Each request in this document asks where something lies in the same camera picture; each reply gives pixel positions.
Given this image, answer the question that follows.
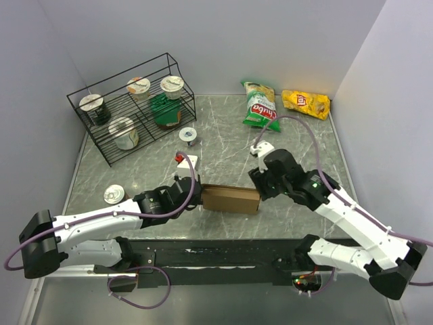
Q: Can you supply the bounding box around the brown cardboard box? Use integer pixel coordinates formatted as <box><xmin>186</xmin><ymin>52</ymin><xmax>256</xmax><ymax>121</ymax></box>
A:
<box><xmin>202</xmin><ymin>184</ymin><xmax>260</xmax><ymax>215</ymax></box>

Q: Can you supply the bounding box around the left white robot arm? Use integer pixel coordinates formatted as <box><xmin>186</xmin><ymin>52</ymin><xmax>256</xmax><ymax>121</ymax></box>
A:
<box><xmin>19</xmin><ymin>177</ymin><xmax>202</xmax><ymax>279</ymax></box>

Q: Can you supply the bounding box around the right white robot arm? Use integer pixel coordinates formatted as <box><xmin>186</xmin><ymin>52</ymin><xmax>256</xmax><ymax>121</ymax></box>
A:
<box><xmin>248</xmin><ymin>142</ymin><xmax>427</xmax><ymax>300</ymax></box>

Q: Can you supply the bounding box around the dark tin can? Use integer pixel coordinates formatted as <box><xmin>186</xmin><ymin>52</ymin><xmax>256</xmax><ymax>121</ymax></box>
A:
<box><xmin>103</xmin><ymin>184</ymin><xmax>127</xmax><ymax>205</ymax></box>

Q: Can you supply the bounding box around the small white yogurt cup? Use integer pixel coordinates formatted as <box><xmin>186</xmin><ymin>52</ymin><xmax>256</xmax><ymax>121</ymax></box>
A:
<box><xmin>179</xmin><ymin>127</ymin><xmax>198</xmax><ymax>147</ymax></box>

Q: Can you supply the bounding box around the green Chuba chips bag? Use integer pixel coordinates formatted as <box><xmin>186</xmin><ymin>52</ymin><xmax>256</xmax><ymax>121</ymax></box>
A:
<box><xmin>242</xmin><ymin>81</ymin><xmax>277</xmax><ymax>128</ymax></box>

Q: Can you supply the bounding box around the white cup lower rack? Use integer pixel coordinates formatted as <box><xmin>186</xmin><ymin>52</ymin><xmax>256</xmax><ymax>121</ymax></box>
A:
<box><xmin>108</xmin><ymin>117</ymin><xmax>139</xmax><ymax>150</ymax></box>

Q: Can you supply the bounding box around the green snack bag in rack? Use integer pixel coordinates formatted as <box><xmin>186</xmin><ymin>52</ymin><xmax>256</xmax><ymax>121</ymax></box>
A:
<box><xmin>150</xmin><ymin>93</ymin><xmax>181</xmax><ymax>130</ymax></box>

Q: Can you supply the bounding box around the yellow Lays chips bag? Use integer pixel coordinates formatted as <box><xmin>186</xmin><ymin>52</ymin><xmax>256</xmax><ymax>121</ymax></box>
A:
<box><xmin>281</xmin><ymin>89</ymin><xmax>330</xmax><ymax>121</ymax></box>

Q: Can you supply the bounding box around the Chobani yogurt cup on rack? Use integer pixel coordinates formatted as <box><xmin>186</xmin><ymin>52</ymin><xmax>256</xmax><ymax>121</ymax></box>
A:
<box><xmin>160</xmin><ymin>75</ymin><xmax>185</xmax><ymax>100</ymax></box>

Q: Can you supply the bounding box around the orange yogurt cup on rack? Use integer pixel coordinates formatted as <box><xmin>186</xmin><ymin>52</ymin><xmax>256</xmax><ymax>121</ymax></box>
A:
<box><xmin>127</xmin><ymin>77</ymin><xmax>151</xmax><ymax>102</ymax></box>

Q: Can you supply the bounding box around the dark yogurt cup on rack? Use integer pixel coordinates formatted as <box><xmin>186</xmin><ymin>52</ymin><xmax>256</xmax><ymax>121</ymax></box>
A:
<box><xmin>79</xmin><ymin>94</ymin><xmax>111</xmax><ymax>126</ymax></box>

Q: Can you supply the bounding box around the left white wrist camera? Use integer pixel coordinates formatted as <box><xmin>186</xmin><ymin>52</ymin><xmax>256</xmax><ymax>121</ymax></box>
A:
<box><xmin>175</xmin><ymin>153</ymin><xmax>200</xmax><ymax>179</ymax></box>

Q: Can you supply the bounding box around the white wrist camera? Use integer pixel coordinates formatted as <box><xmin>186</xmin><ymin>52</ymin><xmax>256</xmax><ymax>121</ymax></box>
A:
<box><xmin>175</xmin><ymin>153</ymin><xmax>200</xmax><ymax>179</ymax></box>
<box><xmin>250</xmin><ymin>141</ymin><xmax>275</xmax><ymax>173</ymax></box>

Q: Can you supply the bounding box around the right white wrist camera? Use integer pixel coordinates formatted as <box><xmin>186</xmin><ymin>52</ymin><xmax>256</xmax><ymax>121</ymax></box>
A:
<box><xmin>250</xmin><ymin>141</ymin><xmax>275</xmax><ymax>173</ymax></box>

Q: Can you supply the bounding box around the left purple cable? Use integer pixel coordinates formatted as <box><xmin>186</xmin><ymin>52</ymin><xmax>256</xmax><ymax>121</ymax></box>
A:
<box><xmin>3</xmin><ymin>152</ymin><xmax>196</xmax><ymax>309</ymax></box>

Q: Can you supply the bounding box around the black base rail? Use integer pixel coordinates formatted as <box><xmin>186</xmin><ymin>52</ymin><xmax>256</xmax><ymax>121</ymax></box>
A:
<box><xmin>93</xmin><ymin>238</ymin><xmax>336</xmax><ymax>288</ymax></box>

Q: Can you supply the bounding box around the black wire rack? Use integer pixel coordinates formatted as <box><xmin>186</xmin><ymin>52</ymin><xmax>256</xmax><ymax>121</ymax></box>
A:
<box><xmin>67</xmin><ymin>53</ymin><xmax>197</xmax><ymax>166</ymax></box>

